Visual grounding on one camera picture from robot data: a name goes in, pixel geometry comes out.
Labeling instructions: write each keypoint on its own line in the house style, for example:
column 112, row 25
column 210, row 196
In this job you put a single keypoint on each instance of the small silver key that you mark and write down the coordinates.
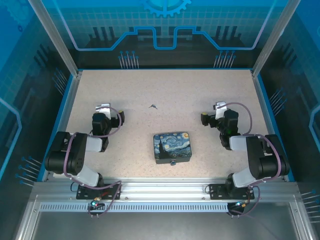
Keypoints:
column 151, row 106

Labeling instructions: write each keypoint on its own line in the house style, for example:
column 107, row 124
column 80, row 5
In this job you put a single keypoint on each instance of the starry night tin box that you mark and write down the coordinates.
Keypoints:
column 172, row 147

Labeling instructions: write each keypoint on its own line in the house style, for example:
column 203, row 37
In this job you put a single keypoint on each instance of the small blue padlock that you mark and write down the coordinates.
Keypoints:
column 172, row 163

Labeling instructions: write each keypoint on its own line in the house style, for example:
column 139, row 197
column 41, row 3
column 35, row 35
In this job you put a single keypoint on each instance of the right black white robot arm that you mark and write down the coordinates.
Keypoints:
column 260, row 160

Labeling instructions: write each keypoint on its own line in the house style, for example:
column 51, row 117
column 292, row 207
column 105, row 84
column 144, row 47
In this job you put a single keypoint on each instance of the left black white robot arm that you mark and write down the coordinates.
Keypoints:
column 62, row 155

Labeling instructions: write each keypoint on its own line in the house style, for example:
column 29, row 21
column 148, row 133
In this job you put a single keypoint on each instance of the grey metal front tray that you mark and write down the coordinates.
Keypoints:
column 160, row 225

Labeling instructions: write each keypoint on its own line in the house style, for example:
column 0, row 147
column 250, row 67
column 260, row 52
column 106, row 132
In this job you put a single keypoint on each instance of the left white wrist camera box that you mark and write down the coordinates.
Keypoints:
column 102, row 108

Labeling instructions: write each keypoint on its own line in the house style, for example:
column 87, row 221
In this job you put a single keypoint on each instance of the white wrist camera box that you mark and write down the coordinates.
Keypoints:
column 102, row 108
column 220, row 106

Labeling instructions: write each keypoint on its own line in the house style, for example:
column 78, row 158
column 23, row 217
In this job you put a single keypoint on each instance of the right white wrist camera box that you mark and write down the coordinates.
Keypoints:
column 220, row 106

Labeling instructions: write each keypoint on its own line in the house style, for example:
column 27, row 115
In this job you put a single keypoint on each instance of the aluminium side rail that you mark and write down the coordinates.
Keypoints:
column 62, row 125

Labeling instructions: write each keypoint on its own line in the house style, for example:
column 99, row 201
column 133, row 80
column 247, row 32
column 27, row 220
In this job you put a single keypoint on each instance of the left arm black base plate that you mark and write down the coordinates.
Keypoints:
column 112, row 192

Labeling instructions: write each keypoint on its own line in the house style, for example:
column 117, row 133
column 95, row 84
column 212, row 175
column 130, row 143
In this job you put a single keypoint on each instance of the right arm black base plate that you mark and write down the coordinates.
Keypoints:
column 217, row 192

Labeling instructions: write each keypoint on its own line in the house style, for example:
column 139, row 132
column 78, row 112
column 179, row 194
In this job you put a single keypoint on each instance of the aluminium front rail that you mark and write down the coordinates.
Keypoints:
column 162, row 187

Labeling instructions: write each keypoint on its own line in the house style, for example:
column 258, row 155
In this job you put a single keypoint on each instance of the aluminium frame post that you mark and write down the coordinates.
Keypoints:
column 57, row 37
column 273, row 37

